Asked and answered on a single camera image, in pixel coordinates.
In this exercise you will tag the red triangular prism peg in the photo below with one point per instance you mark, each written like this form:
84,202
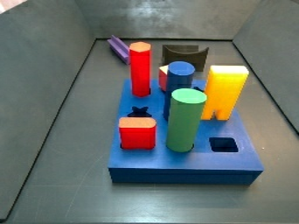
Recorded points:
163,71

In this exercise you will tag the green cylinder peg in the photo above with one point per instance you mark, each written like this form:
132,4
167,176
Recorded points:
184,117

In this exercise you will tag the blue shape-sorter base block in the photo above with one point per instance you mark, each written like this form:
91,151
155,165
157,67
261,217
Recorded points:
223,157

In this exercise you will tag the purple star-shaped prism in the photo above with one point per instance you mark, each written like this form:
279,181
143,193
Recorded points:
120,48

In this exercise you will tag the tall red hexagonal prism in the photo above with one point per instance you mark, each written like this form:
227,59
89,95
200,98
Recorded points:
140,68

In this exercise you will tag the black curved fixture stand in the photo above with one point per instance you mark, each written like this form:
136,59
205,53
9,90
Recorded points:
187,53

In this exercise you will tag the yellow arch block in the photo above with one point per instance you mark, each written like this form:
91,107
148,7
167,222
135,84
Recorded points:
223,88

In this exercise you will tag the short red rounded block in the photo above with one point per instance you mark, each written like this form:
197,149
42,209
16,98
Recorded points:
136,131

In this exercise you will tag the blue cylinder peg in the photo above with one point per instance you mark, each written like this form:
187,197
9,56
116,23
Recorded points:
179,78

